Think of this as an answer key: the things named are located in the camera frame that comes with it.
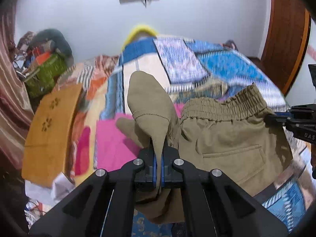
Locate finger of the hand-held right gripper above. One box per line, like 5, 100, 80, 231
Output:
274, 105, 316, 117
263, 114, 298, 129

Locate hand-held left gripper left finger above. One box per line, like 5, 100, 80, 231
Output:
29, 148, 159, 237

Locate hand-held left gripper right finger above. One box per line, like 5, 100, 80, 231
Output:
161, 148, 290, 237

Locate olive khaki pants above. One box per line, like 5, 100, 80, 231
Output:
116, 70, 294, 225

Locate pink cloth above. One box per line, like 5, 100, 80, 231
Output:
95, 104, 185, 171

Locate white cloth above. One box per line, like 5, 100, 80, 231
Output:
24, 171, 76, 224

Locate wardrobe with heart-patterned sliding door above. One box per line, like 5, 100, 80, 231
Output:
260, 0, 312, 95

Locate wooden folding bed table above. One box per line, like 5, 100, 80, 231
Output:
22, 83, 84, 187

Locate blue patchwork blanket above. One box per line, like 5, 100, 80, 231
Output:
94, 36, 309, 237

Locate orange striped blanket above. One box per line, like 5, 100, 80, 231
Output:
55, 54, 121, 178

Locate green bag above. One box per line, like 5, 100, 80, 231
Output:
24, 53, 69, 99

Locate striped brown curtain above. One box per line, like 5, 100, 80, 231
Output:
0, 10, 35, 169

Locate pile of papers and boxes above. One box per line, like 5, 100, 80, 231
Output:
11, 31, 58, 79

